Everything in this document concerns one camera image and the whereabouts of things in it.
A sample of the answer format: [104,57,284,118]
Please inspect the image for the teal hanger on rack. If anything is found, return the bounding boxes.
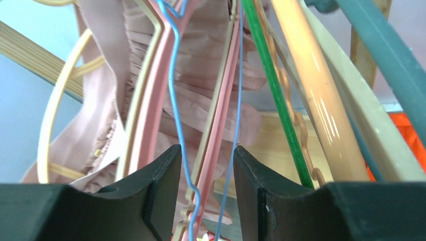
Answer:
[302,1,425,167]

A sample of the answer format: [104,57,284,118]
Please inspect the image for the peach hanger on rack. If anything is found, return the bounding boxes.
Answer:
[273,1,370,182]

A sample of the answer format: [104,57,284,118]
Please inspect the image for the light blue hanger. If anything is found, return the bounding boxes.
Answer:
[157,1,240,240]

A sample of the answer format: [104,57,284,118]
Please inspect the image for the wooden hanger rack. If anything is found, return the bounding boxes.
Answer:
[0,0,393,197]

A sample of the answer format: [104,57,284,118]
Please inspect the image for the beige plastic hanger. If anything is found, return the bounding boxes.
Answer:
[22,1,114,184]

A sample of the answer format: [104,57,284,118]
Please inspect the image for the pink hanger on rack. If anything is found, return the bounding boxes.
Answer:
[115,1,242,240]

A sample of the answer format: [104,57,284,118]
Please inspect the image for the orange garment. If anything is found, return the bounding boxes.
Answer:
[360,112,425,182]

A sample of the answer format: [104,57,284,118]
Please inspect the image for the pink pleated skirt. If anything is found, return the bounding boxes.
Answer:
[20,0,270,227]

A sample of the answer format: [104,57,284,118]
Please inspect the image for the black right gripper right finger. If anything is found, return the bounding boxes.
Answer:
[234,146,319,240]

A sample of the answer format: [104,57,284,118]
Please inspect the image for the cream hanger on rack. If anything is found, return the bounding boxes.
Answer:
[272,1,425,181]

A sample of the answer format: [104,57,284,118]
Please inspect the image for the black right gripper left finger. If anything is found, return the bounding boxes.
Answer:
[96,145,181,240]

